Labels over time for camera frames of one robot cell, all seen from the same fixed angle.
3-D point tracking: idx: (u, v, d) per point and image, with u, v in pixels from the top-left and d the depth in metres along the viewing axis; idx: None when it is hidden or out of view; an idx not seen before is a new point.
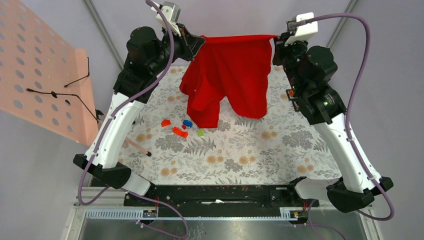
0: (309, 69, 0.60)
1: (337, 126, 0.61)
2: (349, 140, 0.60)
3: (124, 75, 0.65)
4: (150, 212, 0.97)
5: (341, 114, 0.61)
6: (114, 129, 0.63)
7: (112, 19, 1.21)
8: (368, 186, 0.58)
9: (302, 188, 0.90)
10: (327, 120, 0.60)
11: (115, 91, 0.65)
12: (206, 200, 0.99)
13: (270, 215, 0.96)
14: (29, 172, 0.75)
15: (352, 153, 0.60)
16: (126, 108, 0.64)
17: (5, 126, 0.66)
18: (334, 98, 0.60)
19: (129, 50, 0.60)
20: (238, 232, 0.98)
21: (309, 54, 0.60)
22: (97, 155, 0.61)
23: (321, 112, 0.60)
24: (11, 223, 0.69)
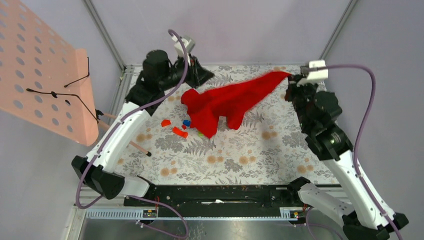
0: (316, 112, 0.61)
1: (345, 163, 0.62)
2: (358, 176, 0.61)
3: (136, 89, 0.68)
4: (150, 212, 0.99)
5: (348, 151, 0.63)
6: (121, 132, 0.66)
7: (113, 19, 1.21)
8: (382, 222, 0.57)
9: (306, 194, 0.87)
10: (336, 157, 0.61)
11: (127, 100, 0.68)
12: (206, 200, 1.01)
13: (270, 215, 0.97)
14: (28, 171, 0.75)
15: (363, 190, 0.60)
16: (136, 114, 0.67)
17: (5, 125, 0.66)
18: (341, 136, 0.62)
19: (144, 67, 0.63)
20: (238, 232, 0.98)
21: (315, 99, 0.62)
22: (99, 156, 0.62)
23: (329, 151, 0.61)
24: (11, 222, 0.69)
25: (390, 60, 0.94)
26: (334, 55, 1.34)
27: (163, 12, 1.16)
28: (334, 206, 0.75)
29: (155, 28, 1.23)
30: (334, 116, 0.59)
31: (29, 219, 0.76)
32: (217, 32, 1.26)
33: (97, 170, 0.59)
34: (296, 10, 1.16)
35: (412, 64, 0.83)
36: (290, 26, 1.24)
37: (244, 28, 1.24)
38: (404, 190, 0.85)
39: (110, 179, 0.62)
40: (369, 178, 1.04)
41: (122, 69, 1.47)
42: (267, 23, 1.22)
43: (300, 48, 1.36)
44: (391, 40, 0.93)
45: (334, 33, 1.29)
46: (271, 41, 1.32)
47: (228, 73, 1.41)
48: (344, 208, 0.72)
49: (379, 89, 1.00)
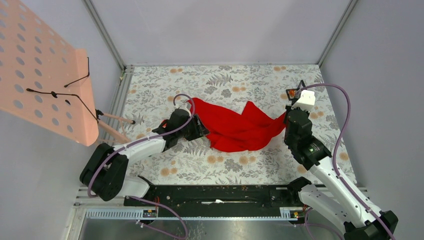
0: (292, 127, 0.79)
1: (325, 167, 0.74)
2: (338, 177, 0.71)
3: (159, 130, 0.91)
4: (150, 212, 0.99)
5: (327, 157, 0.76)
6: (145, 144, 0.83)
7: (113, 19, 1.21)
8: (369, 218, 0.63)
9: (308, 195, 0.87)
10: (314, 162, 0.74)
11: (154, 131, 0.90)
12: (206, 200, 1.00)
13: (270, 215, 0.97)
14: (30, 172, 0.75)
15: (346, 189, 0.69)
16: (159, 139, 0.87)
17: (5, 125, 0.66)
18: (319, 146, 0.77)
19: (172, 116, 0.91)
20: (238, 232, 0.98)
21: (289, 116, 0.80)
22: (125, 150, 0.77)
23: (308, 159, 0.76)
24: (11, 222, 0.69)
25: (389, 60, 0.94)
26: (334, 55, 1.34)
27: (163, 12, 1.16)
28: (336, 212, 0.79)
29: (155, 27, 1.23)
30: (305, 127, 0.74)
31: (29, 219, 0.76)
32: (217, 31, 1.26)
33: (120, 159, 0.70)
34: (296, 9, 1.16)
35: (413, 63, 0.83)
36: (289, 26, 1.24)
37: (244, 27, 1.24)
38: (404, 190, 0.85)
39: (122, 173, 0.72)
40: (369, 178, 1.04)
41: (122, 69, 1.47)
42: (266, 23, 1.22)
43: (299, 47, 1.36)
44: (391, 40, 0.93)
45: (334, 33, 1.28)
46: (270, 41, 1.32)
47: (228, 73, 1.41)
48: (346, 215, 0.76)
49: (379, 88, 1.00)
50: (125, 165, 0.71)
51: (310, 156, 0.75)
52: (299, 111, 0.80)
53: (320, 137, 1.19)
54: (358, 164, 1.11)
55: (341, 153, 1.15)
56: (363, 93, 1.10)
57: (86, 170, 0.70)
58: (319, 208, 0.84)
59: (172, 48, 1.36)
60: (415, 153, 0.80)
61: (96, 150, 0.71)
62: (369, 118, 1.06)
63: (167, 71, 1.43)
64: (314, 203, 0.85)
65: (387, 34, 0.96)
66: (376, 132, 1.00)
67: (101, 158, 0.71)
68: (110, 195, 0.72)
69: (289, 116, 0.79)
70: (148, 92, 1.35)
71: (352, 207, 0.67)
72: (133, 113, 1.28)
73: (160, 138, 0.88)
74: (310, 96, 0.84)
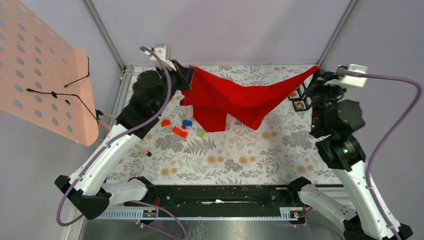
0: (336, 123, 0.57)
1: (356, 174, 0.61)
2: (368, 188, 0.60)
3: (128, 110, 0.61)
4: (150, 212, 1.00)
5: (361, 162, 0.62)
6: (105, 156, 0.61)
7: (113, 19, 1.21)
8: (388, 234, 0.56)
9: (306, 195, 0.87)
10: (346, 168, 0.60)
11: (116, 122, 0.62)
12: (206, 200, 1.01)
13: (270, 214, 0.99)
14: (31, 172, 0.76)
15: (370, 200, 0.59)
16: (124, 138, 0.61)
17: (6, 126, 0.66)
18: (354, 145, 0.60)
19: (136, 92, 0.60)
20: (238, 232, 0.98)
21: (338, 109, 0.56)
22: (80, 180, 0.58)
23: (340, 160, 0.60)
24: (11, 222, 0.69)
25: (389, 60, 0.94)
26: (334, 55, 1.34)
27: (162, 11, 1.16)
28: (335, 210, 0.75)
29: (154, 27, 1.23)
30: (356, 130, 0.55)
31: (29, 219, 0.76)
32: (217, 31, 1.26)
33: (77, 195, 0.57)
34: (296, 9, 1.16)
35: (413, 63, 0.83)
36: (289, 27, 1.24)
37: (244, 27, 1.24)
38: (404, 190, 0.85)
39: (86, 205, 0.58)
40: None
41: (122, 69, 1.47)
42: (266, 23, 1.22)
43: (299, 48, 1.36)
44: (391, 40, 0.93)
45: (333, 34, 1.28)
46: (270, 41, 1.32)
47: (228, 73, 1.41)
48: (345, 213, 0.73)
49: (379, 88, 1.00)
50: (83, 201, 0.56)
51: (343, 160, 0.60)
52: (350, 102, 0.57)
53: None
54: None
55: None
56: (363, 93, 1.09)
57: None
58: (318, 209, 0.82)
59: (172, 48, 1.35)
60: (415, 153, 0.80)
61: (55, 183, 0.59)
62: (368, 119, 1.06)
63: None
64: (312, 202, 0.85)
65: (387, 34, 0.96)
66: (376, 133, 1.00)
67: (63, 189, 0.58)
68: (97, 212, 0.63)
69: (339, 109, 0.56)
70: None
71: (372, 220, 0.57)
72: None
73: (127, 134, 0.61)
74: (359, 77, 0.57)
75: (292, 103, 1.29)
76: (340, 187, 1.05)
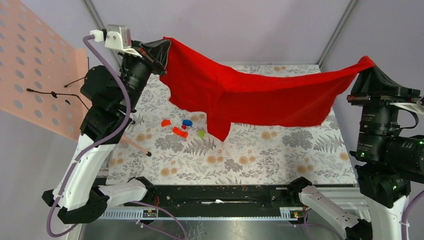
0: (407, 165, 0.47)
1: (396, 209, 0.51)
2: (401, 224, 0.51)
3: (91, 114, 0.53)
4: (150, 212, 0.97)
5: (404, 197, 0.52)
6: (80, 172, 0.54)
7: (113, 19, 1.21)
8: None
9: (306, 198, 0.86)
10: (389, 205, 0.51)
11: (81, 132, 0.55)
12: (206, 200, 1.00)
13: (270, 214, 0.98)
14: (31, 172, 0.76)
15: (399, 237, 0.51)
16: (92, 151, 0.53)
17: (6, 126, 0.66)
18: (402, 181, 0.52)
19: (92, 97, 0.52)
20: (238, 232, 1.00)
21: (423, 156, 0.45)
22: (62, 197, 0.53)
23: (384, 198, 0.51)
24: (12, 222, 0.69)
25: (388, 60, 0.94)
26: (334, 55, 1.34)
27: (162, 11, 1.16)
28: (336, 215, 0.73)
29: (154, 27, 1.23)
30: None
31: (30, 219, 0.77)
32: (217, 31, 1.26)
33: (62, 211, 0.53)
34: (296, 9, 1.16)
35: (413, 63, 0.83)
36: (289, 26, 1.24)
37: (244, 27, 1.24)
38: None
39: (77, 218, 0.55)
40: None
41: None
42: (266, 23, 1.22)
43: (299, 47, 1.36)
44: (391, 40, 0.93)
45: (333, 34, 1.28)
46: (270, 41, 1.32)
47: None
48: (348, 219, 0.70)
49: None
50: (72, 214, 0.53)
51: (390, 199, 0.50)
52: None
53: (321, 137, 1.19)
54: None
55: (342, 152, 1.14)
56: None
57: None
58: (321, 213, 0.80)
59: None
60: None
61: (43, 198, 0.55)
62: None
63: None
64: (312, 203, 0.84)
65: (387, 34, 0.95)
66: None
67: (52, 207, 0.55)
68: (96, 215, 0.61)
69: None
70: (148, 92, 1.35)
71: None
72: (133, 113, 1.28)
73: (94, 146, 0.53)
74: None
75: None
76: (340, 187, 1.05)
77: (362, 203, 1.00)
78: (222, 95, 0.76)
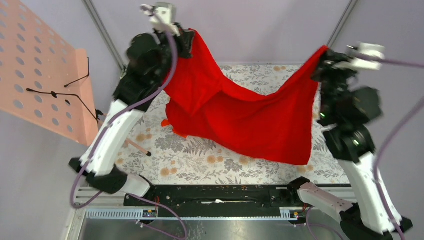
0: (349, 111, 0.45)
1: (365, 167, 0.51)
2: (375, 181, 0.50)
3: (125, 82, 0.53)
4: (150, 212, 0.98)
5: (371, 153, 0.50)
6: (112, 137, 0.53)
7: (113, 19, 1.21)
8: (388, 227, 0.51)
9: (305, 194, 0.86)
10: (355, 160, 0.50)
11: (114, 98, 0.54)
12: (206, 200, 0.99)
13: (270, 215, 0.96)
14: (30, 172, 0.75)
15: (376, 197, 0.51)
16: (125, 115, 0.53)
17: (5, 125, 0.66)
18: (364, 134, 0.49)
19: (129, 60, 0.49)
20: (238, 232, 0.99)
21: (355, 96, 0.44)
22: (91, 162, 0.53)
23: (350, 153, 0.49)
24: (11, 222, 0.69)
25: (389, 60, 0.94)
26: None
27: None
28: (331, 203, 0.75)
29: (154, 26, 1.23)
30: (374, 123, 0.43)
31: (29, 219, 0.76)
32: (217, 31, 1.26)
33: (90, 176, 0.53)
34: (296, 9, 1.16)
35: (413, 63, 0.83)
36: (289, 26, 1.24)
37: (244, 27, 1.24)
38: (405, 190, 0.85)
39: (102, 184, 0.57)
40: None
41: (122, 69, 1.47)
42: (266, 23, 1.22)
43: (299, 47, 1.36)
44: (391, 40, 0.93)
45: (334, 34, 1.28)
46: (270, 41, 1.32)
47: (228, 73, 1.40)
48: (342, 204, 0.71)
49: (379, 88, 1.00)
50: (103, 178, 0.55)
51: (353, 152, 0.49)
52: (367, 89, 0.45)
53: (320, 137, 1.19)
54: None
55: None
56: None
57: None
58: (318, 204, 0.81)
59: None
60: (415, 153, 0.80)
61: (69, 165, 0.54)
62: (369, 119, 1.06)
63: None
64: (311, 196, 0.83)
65: (387, 34, 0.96)
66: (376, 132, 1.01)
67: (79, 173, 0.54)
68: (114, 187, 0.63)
69: (357, 98, 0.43)
70: None
71: (373, 213, 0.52)
72: None
73: (127, 111, 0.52)
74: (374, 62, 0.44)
75: None
76: (340, 187, 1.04)
77: None
78: (220, 95, 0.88)
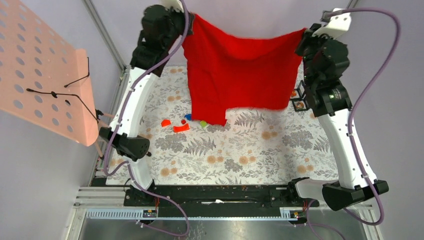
0: (323, 61, 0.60)
1: (338, 120, 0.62)
2: (349, 134, 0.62)
3: (139, 49, 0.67)
4: (150, 212, 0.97)
5: (346, 110, 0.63)
6: (135, 100, 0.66)
7: (113, 20, 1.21)
8: (360, 183, 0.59)
9: (301, 186, 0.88)
10: (330, 111, 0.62)
11: (132, 66, 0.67)
12: (206, 200, 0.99)
13: (270, 214, 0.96)
14: (31, 172, 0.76)
15: (350, 151, 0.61)
16: (144, 80, 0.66)
17: (6, 126, 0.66)
18: (342, 94, 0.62)
19: (144, 27, 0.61)
20: (238, 232, 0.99)
21: (324, 47, 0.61)
22: (121, 125, 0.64)
23: (325, 104, 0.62)
24: (11, 223, 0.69)
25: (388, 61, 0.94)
26: None
27: None
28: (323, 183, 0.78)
29: None
30: (339, 66, 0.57)
31: (29, 219, 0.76)
32: None
33: (123, 138, 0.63)
34: (296, 10, 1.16)
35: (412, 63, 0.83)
36: (289, 27, 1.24)
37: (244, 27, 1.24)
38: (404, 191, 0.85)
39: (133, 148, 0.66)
40: None
41: (122, 69, 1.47)
42: (266, 24, 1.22)
43: None
44: None
45: None
46: None
47: None
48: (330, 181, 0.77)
49: (379, 88, 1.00)
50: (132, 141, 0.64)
51: (327, 103, 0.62)
52: (336, 43, 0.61)
53: (320, 137, 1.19)
54: None
55: None
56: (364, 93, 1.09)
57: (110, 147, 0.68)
58: (308, 187, 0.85)
59: None
60: (414, 154, 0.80)
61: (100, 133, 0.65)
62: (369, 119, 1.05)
63: (167, 71, 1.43)
64: (306, 187, 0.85)
65: None
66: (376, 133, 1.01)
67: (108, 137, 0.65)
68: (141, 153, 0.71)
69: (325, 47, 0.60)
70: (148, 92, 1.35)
71: (347, 169, 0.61)
72: None
73: (147, 74, 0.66)
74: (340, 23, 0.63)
75: (292, 103, 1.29)
76: None
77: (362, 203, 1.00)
78: (222, 58, 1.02)
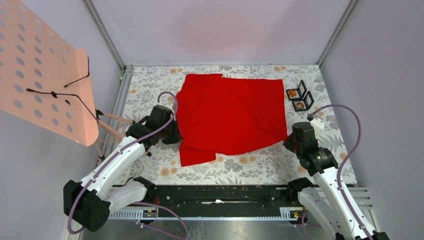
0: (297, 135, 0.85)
1: (329, 177, 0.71)
2: (339, 188, 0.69)
3: (137, 125, 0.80)
4: (150, 212, 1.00)
5: (334, 167, 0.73)
6: (118, 161, 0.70)
7: (113, 19, 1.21)
8: (360, 234, 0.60)
9: (305, 201, 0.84)
10: (319, 169, 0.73)
11: (127, 134, 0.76)
12: (206, 200, 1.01)
13: (270, 214, 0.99)
14: (30, 172, 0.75)
15: (343, 202, 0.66)
16: (134, 146, 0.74)
17: (5, 125, 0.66)
18: (326, 154, 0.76)
19: (153, 110, 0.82)
20: (238, 232, 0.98)
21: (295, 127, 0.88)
22: (94, 182, 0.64)
23: (313, 165, 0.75)
24: (11, 222, 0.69)
25: (388, 60, 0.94)
26: (334, 55, 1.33)
27: (161, 11, 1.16)
28: (330, 220, 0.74)
29: (154, 26, 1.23)
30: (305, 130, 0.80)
31: (28, 218, 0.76)
32: (217, 31, 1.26)
33: (90, 194, 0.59)
34: (296, 9, 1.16)
35: (411, 62, 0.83)
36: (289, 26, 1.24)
37: (244, 27, 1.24)
38: (403, 190, 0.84)
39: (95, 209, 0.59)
40: (369, 178, 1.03)
41: (122, 69, 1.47)
42: (266, 23, 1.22)
43: (299, 47, 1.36)
44: (390, 39, 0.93)
45: (334, 33, 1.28)
46: (270, 41, 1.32)
47: (228, 73, 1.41)
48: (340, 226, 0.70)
49: (378, 87, 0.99)
50: (98, 201, 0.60)
51: (316, 163, 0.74)
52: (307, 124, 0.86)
53: (320, 137, 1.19)
54: (358, 165, 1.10)
55: (341, 153, 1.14)
56: (364, 93, 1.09)
57: (66, 209, 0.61)
58: (315, 214, 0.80)
59: (172, 48, 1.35)
60: (414, 153, 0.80)
61: (64, 189, 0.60)
62: (368, 119, 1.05)
63: (167, 71, 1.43)
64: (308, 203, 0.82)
65: (385, 33, 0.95)
66: (376, 132, 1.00)
67: (72, 194, 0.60)
68: (96, 225, 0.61)
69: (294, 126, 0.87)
70: (148, 92, 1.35)
71: (345, 220, 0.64)
72: (133, 113, 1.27)
73: (138, 142, 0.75)
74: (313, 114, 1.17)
75: (292, 103, 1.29)
76: None
77: (362, 203, 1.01)
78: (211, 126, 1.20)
